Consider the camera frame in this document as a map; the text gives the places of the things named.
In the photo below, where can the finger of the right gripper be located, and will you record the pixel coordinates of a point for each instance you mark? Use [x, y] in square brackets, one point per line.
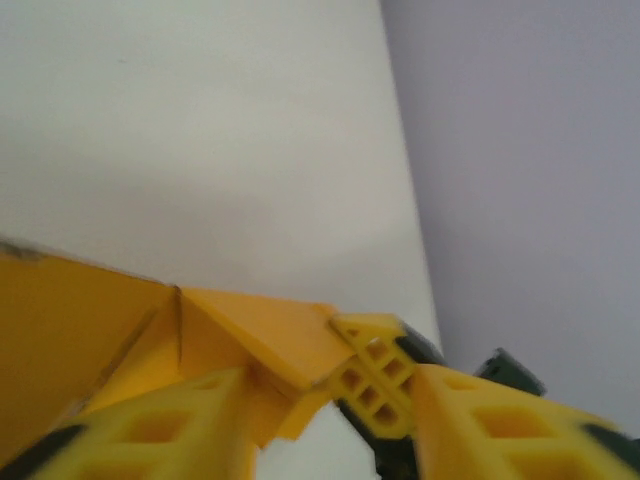
[510, 372]
[372, 372]

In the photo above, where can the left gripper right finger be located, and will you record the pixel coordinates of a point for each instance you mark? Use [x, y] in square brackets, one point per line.
[520, 430]

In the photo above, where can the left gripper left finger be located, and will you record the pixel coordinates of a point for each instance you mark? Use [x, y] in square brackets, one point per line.
[165, 425]

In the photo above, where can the yellow paper box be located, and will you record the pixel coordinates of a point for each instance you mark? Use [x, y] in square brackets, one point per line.
[75, 325]

